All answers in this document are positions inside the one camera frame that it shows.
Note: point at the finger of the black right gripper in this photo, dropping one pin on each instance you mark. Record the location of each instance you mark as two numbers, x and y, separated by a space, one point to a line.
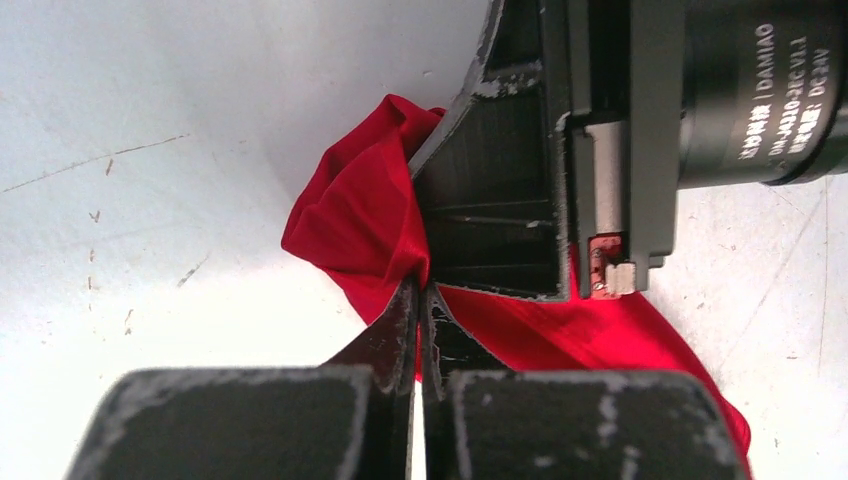
490 180

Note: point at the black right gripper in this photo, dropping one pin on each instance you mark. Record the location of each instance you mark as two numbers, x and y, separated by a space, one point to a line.
648 98

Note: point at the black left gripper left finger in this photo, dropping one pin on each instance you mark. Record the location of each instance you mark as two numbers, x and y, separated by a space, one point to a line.
349 418

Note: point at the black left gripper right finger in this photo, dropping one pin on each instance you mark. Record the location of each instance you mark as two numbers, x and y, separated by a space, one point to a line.
483 420

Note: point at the red cloth napkin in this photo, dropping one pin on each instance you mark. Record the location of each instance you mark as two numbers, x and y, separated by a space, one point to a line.
358 221

